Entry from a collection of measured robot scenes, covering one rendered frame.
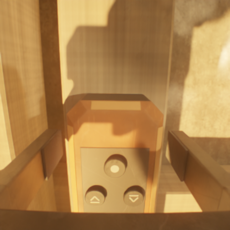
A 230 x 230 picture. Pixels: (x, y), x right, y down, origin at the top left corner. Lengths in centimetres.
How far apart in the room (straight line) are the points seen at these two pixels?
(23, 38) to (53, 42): 16
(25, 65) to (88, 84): 9
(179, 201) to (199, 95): 22
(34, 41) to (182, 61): 27
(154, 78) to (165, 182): 26
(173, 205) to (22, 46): 35
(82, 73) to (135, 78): 5
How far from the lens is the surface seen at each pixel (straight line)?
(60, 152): 16
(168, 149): 16
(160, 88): 16
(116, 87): 16
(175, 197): 36
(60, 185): 36
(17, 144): 21
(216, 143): 46
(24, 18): 24
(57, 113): 39
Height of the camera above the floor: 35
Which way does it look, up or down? 75 degrees down
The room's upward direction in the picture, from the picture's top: 179 degrees clockwise
